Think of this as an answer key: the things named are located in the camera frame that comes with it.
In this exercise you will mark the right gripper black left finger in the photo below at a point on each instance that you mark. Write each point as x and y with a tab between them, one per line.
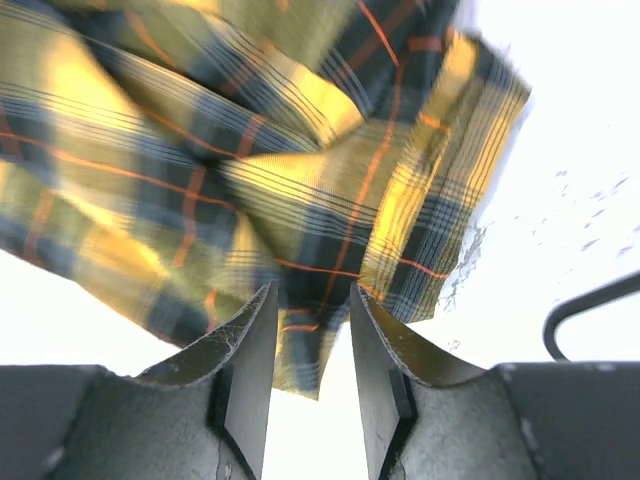
200	414

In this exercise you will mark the yellow plaid flannel shirt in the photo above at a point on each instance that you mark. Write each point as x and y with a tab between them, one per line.
172	157

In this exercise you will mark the white dry-erase board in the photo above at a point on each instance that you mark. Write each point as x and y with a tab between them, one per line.
608	293

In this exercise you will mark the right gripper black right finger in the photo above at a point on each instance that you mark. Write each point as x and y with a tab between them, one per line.
427	414

